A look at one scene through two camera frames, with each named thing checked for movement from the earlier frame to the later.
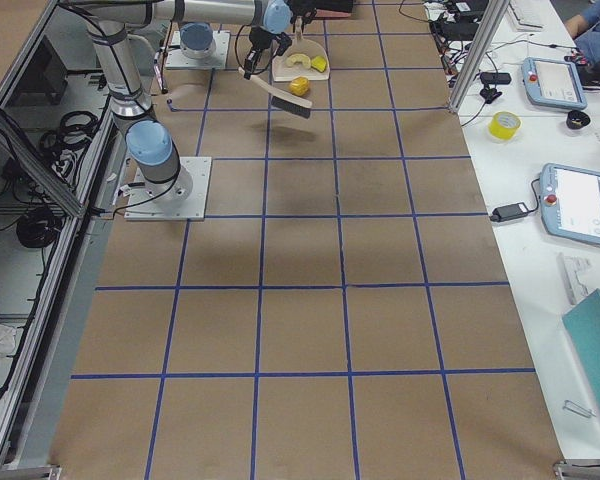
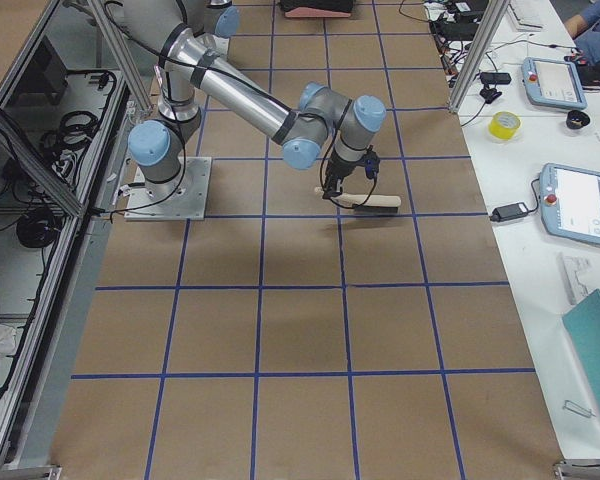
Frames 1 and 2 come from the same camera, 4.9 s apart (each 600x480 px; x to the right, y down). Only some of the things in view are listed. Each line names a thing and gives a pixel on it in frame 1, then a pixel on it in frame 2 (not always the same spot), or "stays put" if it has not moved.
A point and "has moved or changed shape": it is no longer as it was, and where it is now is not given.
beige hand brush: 284,102 has moved or changed shape
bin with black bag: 324,8 stays put
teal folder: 596,340 stays put
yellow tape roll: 504,125 stays put
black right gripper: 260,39 -> 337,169
